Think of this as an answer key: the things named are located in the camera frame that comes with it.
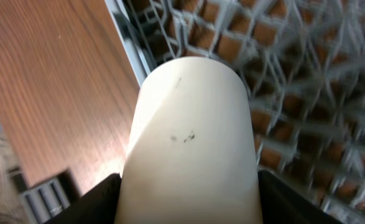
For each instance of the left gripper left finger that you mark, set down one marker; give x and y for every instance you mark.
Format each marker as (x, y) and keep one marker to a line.
(98, 206)

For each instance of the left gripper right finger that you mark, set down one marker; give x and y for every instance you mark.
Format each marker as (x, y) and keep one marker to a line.
(282, 205)

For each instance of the white cup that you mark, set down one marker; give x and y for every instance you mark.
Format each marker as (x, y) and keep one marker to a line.
(191, 155)

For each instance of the grey dishwasher rack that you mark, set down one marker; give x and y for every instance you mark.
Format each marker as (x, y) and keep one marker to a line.
(303, 66)

